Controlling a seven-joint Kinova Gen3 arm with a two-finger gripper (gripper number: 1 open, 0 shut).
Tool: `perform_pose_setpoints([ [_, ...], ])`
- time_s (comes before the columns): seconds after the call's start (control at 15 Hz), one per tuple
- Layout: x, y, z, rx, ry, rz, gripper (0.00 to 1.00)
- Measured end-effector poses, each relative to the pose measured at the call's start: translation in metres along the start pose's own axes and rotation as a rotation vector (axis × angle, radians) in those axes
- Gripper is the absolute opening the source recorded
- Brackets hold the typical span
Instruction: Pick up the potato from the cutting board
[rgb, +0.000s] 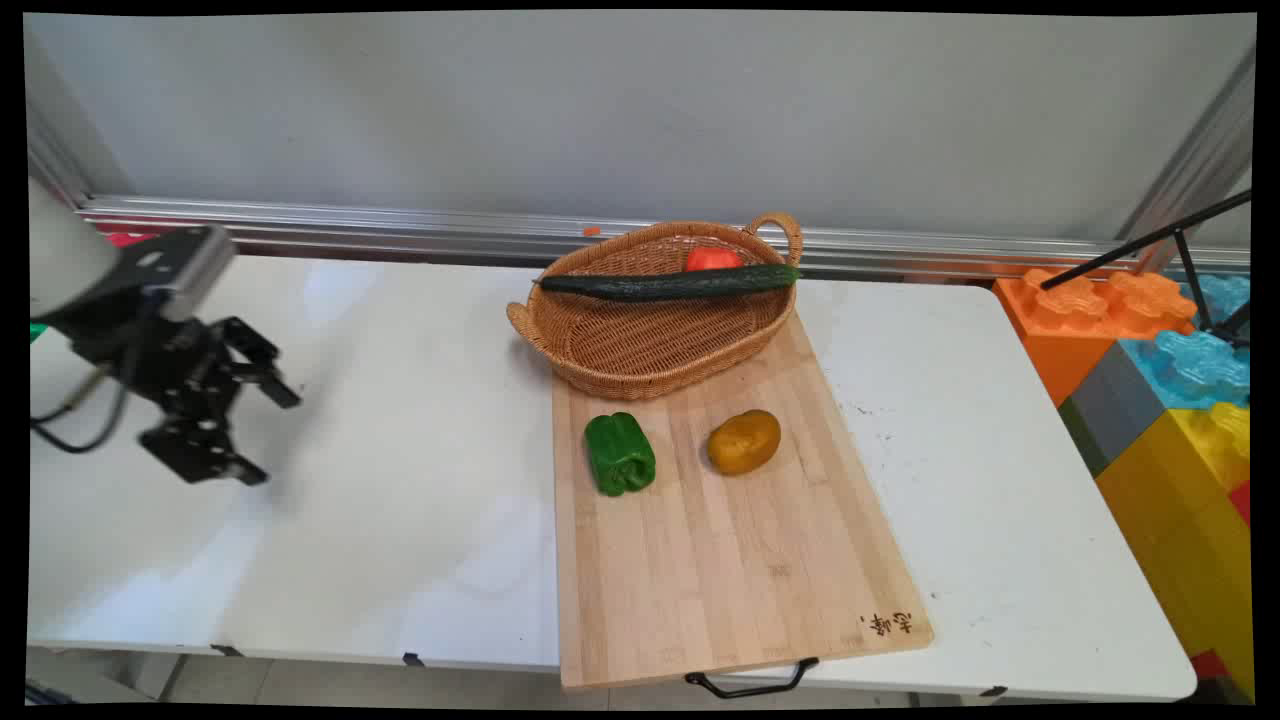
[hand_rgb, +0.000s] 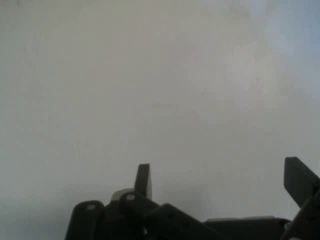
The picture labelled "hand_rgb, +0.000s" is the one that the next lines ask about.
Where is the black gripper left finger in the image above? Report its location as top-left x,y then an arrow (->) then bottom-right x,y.
64,163 -> 226,240

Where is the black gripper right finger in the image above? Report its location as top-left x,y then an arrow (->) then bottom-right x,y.
280,156 -> 320,240

